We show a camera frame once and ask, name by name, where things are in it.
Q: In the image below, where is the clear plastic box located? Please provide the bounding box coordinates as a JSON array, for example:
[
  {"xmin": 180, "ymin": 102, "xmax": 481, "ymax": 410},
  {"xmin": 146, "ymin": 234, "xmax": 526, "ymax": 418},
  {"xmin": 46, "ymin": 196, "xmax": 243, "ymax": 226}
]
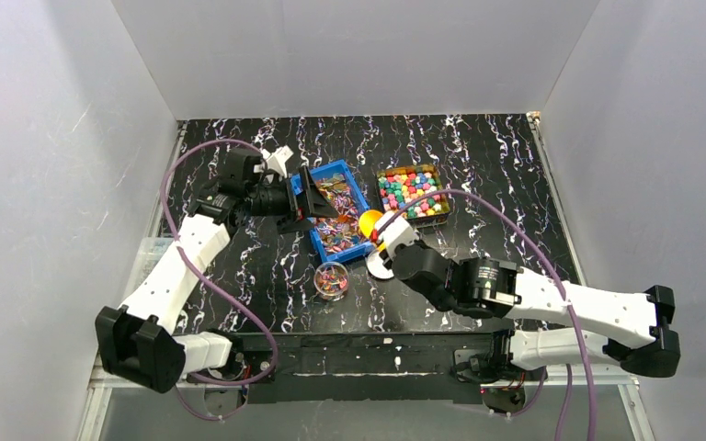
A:
[{"xmin": 123, "ymin": 237, "xmax": 173, "ymax": 299}]

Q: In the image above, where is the blue plastic candy bin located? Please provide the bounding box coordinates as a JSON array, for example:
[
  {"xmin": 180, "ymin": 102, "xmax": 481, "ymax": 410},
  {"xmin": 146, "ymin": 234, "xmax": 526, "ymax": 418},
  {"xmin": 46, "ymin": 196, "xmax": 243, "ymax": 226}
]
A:
[{"xmin": 306, "ymin": 160, "xmax": 373, "ymax": 264}]

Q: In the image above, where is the square tin of colourful candies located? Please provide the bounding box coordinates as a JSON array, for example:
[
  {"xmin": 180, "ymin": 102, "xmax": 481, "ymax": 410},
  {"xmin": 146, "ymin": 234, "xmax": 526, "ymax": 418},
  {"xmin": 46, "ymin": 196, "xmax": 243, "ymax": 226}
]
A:
[{"xmin": 376, "ymin": 164, "xmax": 450, "ymax": 228}]

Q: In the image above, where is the purple cable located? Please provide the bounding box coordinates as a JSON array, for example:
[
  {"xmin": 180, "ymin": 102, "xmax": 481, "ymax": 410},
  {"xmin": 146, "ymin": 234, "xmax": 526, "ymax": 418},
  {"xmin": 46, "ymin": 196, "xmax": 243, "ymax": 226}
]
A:
[
  {"xmin": 157, "ymin": 138, "xmax": 279, "ymax": 423},
  {"xmin": 377, "ymin": 189, "xmax": 599, "ymax": 441}
]

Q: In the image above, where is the clear glass jar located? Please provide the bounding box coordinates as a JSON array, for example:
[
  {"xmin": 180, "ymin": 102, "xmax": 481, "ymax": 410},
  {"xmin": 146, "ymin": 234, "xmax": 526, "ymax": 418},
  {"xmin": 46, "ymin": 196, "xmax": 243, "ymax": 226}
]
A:
[{"xmin": 313, "ymin": 262, "xmax": 350, "ymax": 301}]

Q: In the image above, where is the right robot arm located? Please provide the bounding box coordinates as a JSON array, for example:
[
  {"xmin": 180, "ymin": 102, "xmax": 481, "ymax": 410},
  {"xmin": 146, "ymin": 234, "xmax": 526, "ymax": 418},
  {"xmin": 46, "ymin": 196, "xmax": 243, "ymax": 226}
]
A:
[{"xmin": 382, "ymin": 241, "xmax": 681, "ymax": 379}]

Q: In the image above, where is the yellow plastic scoop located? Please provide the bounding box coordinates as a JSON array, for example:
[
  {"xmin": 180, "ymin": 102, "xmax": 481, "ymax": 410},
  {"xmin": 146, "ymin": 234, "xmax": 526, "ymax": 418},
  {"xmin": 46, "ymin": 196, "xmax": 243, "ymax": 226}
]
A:
[{"xmin": 358, "ymin": 209, "xmax": 385, "ymax": 252}]

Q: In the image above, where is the white round jar lid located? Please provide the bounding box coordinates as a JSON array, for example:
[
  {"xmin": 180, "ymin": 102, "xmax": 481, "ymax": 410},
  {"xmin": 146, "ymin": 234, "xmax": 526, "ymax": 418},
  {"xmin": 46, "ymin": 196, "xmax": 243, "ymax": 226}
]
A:
[{"xmin": 365, "ymin": 250, "xmax": 394, "ymax": 280}]

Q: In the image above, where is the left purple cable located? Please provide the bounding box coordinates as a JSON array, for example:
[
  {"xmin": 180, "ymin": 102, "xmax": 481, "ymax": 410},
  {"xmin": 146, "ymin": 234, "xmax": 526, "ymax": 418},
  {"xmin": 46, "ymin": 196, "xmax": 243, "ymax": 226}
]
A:
[{"xmin": 157, "ymin": 138, "xmax": 279, "ymax": 423}]

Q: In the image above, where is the aluminium frame rail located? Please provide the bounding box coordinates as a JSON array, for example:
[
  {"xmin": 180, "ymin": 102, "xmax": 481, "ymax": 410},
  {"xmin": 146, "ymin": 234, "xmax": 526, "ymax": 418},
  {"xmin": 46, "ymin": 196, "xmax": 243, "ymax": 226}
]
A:
[{"xmin": 77, "ymin": 329, "xmax": 655, "ymax": 440}]

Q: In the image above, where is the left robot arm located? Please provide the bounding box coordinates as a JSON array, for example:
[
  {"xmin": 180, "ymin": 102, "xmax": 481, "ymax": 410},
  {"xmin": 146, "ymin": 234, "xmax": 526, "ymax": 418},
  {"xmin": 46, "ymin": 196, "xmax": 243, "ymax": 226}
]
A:
[{"xmin": 95, "ymin": 147, "xmax": 338, "ymax": 393}]

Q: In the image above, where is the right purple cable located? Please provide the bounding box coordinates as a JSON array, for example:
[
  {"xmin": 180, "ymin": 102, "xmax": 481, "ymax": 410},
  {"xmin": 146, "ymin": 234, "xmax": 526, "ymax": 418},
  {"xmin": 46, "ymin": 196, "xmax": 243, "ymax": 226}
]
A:
[{"xmin": 377, "ymin": 189, "xmax": 599, "ymax": 441}]

